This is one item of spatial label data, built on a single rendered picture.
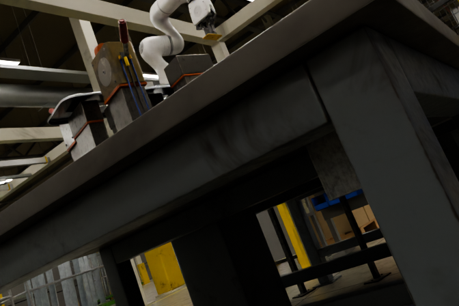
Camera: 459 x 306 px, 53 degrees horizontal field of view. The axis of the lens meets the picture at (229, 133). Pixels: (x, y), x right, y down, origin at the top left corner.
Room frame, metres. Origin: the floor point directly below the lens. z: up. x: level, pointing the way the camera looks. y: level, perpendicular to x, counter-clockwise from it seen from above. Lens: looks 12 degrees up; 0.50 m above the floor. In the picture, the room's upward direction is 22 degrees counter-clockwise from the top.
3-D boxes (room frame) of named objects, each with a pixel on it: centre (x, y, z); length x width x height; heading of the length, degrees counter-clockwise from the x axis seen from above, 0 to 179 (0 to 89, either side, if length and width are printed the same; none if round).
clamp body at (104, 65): (1.11, 0.20, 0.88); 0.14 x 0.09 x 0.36; 41
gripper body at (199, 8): (1.74, -0.08, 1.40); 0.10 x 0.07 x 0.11; 49
